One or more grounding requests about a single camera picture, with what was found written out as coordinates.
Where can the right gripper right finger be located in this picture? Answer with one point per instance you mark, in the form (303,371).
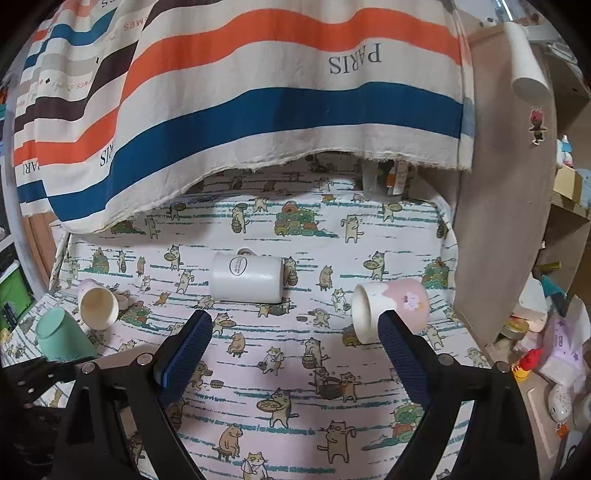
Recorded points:
(499,442)

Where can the small pink white cup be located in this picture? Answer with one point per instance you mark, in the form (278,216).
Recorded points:
(98,306)

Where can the red cartoon sticker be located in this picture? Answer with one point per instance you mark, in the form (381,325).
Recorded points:
(537,126)

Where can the white spotted egg toy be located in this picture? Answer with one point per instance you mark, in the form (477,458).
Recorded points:
(559,403)

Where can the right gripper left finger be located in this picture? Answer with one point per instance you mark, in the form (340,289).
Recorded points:
(91,441)

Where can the blue plush toy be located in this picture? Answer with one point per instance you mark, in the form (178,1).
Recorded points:
(585,196)

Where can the mint green mug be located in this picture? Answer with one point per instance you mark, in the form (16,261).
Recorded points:
(60,338)

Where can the red yellow chicken toy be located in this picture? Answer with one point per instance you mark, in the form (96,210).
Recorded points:
(528,362)

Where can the pink white flower cup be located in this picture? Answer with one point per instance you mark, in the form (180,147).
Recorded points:
(407,297)

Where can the striped Paris cloth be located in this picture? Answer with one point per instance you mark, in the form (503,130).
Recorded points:
(124,105)

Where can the purple tissue pack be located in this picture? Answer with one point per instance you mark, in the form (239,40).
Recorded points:
(561,361)

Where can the white cylindrical mug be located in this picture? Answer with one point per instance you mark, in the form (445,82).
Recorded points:
(244,277)

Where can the cat print bed sheet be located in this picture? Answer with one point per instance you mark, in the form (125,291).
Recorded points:
(284,391)

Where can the wooden shelf side panel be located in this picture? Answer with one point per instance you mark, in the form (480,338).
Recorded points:
(504,200)

